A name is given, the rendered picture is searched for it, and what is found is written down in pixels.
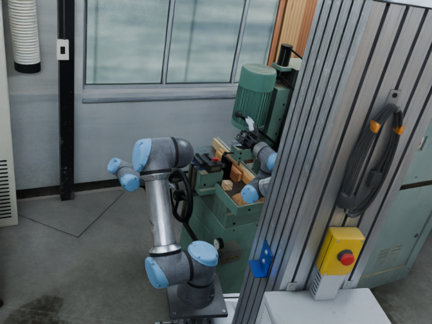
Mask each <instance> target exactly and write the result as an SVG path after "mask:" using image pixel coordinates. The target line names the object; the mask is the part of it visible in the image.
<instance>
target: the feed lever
mask: <svg viewBox="0 0 432 324"><path fill-rule="evenodd" d="M235 117H237V118H242V119H243V120H244V121H245V122H246V118H245V117H243V115H242V112H241V111H235ZM258 132H259V133H261V135H263V136H264V137H265V138H267V139H268V140H269V141H270V142H271V143H273V144H274V150H275V151H276V152H278V148H279V145H280V141H277V142H275V141H274V140H272V139H271V138H270V137H269V136H268V135H266V134H265V133H264V132H262V131H261V130H260V129H259V128H258Z"/></svg>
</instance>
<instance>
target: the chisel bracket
mask: <svg viewBox="0 0 432 324"><path fill-rule="evenodd" d="M230 152H234V154H229V155H230V156H231V157H232V158H233V159H234V160H235V161H244V160H249V159H254V156H253V153H252V152H251V149H245V150H241V149H239V148H237V147H235V146H233V145H231V150H230Z"/></svg>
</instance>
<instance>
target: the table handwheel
mask: <svg viewBox="0 0 432 324"><path fill-rule="evenodd" d="M176 174H179V175H180V176H181V178H182V180H183V182H184V185H185V188H186V191H184V190H180V189H179V186H178V183H175V188H176V190H175V191H174V192H173V197H174V200H175V201H176V203H175V205H174V202H173V198H172V189H170V198H171V204H172V214H173V216H174V217H175V218H176V219H177V220H178V221H179V222H182V223H184V222H187V221H188V220H189V219H190V217H191V216H192V212H193V206H194V200H193V197H194V196H198V195H199V194H198V193H197V192H196V191H195V190H194V193H192V188H191V185H190V182H189V180H188V178H187V176H186V174H185V173H184V172H183V171H182V170H181V169H177V170H176V171H175V172H173V173H172V174H170V176H169V178H168V181H169V182H171V179H173V178H176ZM183 200H185V201H186V202H188V208H187V213H186V215H185V217H181V216H180V215H179V214H178V212H177V207H178V204H179V201H183Z"/></svg>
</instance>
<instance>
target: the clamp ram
mask: <svg viewBox="0 0 432 324"><path fill-rule="evenodd" d="M221 163H222V164H223V165H222V170H223V172H224V173H225V174H226V175H227V176H230V172H231V167H232V163H233V162H232V161H231V160H230V159H229V158H228V157H227V156H226V155H224V154H223V155H222V159H221Z"/></svg>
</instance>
